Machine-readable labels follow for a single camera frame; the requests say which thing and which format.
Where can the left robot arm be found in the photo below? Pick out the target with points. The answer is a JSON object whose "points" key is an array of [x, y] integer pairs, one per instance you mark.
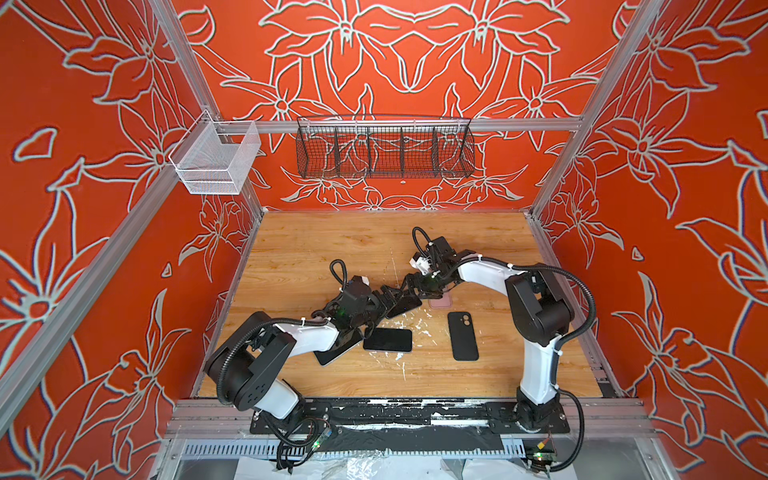
{"points": [[245, 369]]}

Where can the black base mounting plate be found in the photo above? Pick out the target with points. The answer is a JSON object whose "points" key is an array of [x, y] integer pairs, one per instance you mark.
{"points": [[497, 415]]}

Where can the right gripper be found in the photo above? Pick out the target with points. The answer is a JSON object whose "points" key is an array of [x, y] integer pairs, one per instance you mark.
{"points": [[416, 277]]}

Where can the black wire basket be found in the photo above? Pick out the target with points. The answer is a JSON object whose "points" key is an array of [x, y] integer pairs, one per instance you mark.
{"points": [[355, 153]]}

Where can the pink phone case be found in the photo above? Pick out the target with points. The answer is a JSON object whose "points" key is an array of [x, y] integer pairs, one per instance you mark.
{"points": [[445, 302]]}

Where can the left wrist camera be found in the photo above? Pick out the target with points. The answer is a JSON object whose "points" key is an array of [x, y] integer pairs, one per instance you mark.
{"points": [[360, 285]]}

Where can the black smartphone picked up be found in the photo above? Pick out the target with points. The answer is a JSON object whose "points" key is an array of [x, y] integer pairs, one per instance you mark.
{"points": [[405, 304]]}

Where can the white mesh basket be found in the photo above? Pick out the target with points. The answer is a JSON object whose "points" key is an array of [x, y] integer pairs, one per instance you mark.
{"points": [[212, 159]]}

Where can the aluminium frame rail back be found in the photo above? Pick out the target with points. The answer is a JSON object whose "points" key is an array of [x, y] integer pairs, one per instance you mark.
{"points": [[476, 125]]}

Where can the black smartphone front centre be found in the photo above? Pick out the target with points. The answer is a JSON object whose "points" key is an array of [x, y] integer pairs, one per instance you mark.
{"points": [[389, 340]]}

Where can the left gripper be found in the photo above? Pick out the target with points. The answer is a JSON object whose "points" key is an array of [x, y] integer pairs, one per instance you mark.
{"points": [[390, 302]]}

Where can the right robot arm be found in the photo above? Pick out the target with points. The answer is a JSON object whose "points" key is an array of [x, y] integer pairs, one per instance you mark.
{"points": [[540, 312]]}

